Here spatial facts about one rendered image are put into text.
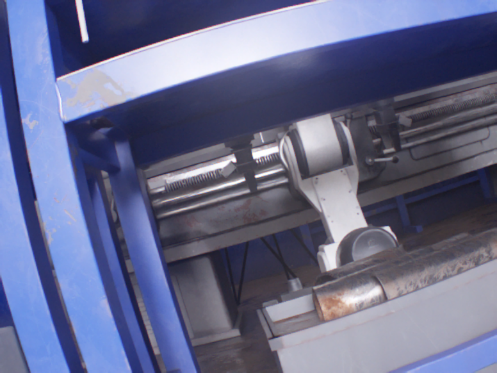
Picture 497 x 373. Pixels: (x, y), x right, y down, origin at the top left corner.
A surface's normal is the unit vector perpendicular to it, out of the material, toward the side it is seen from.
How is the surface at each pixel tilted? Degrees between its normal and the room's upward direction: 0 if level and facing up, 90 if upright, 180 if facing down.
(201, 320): 90
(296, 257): 90
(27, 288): 90
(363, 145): 90
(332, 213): 60
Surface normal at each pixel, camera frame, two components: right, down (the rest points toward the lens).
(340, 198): -0.15, -0.55
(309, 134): -0.04, -0.15
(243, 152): 0.04, 0.11
